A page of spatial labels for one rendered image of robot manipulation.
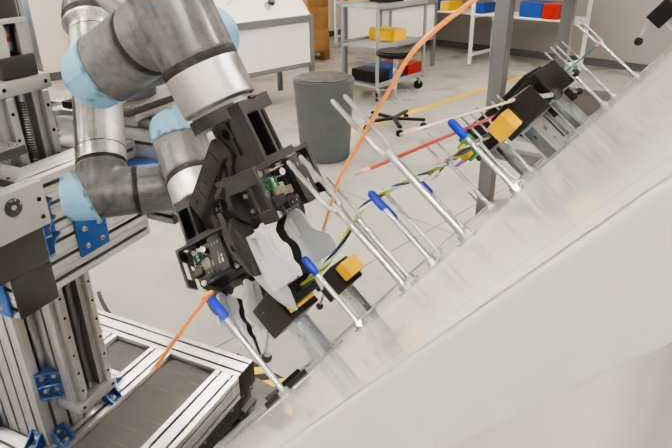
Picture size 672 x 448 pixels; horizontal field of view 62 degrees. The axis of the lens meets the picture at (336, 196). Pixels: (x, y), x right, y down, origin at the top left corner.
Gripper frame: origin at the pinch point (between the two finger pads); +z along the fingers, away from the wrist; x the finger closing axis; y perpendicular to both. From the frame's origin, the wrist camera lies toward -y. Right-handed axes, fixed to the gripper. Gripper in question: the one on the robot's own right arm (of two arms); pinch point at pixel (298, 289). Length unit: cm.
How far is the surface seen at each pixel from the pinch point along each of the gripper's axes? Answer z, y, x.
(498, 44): -13, -18, 91
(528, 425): 43, -6, 32
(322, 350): 7.9, -1.8, 0.4
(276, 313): 1.5, -2.5, -2.2
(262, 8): -131, -368, 353
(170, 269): 23, -228, 88
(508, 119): -7.2, 19.5, 18.1
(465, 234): -3.7, 24.6, -2.0
